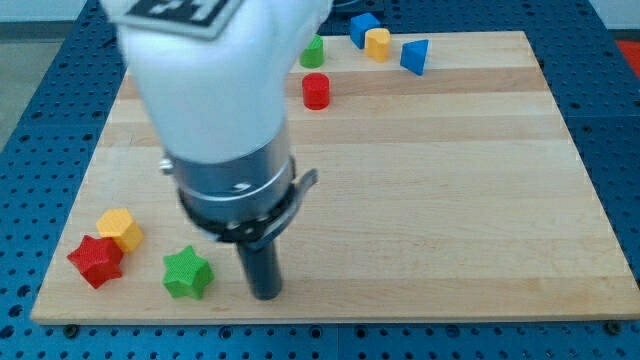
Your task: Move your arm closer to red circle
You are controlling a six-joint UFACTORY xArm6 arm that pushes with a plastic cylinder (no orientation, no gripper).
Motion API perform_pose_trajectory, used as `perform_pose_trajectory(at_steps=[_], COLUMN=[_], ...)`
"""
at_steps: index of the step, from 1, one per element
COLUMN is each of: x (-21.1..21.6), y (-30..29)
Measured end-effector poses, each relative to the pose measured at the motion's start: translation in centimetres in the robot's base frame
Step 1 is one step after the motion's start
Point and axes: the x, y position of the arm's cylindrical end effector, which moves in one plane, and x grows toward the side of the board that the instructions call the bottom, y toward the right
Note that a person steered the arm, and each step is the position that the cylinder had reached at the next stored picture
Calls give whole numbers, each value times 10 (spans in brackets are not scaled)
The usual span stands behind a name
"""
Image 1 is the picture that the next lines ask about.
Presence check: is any green star block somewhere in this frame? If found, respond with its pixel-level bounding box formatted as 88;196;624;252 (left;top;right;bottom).
162;245;215;300

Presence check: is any green half-round block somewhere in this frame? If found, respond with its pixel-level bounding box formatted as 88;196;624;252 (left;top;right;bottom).
299;34;324;69

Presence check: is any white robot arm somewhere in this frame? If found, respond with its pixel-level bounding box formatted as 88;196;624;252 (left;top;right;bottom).
102;0;332;245

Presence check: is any wooden board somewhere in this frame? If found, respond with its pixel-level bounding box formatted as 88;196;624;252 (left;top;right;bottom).
31;31;639;325

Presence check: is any red star block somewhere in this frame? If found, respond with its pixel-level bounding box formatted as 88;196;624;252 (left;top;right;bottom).
67;235;123;289

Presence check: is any blue triangle block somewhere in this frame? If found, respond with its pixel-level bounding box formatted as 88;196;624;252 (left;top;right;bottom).
400;39;430;76

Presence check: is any blue cube block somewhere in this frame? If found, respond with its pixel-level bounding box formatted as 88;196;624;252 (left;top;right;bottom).
349;13;381;50

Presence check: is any red cylinder block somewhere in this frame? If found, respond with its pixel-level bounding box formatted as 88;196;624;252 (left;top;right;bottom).
302;73;330;110

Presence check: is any black white fiducial tag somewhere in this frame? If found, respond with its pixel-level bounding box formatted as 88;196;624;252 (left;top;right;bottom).
112;0;243;40

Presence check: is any yellow hexagon block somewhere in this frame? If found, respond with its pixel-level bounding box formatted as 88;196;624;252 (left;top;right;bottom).
96;208;144;253

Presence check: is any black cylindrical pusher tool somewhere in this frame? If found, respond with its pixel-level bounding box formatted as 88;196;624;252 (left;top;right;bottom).
236;242;282;301

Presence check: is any yellow heart block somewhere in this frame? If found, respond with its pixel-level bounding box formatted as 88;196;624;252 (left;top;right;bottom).
365;28;391;63

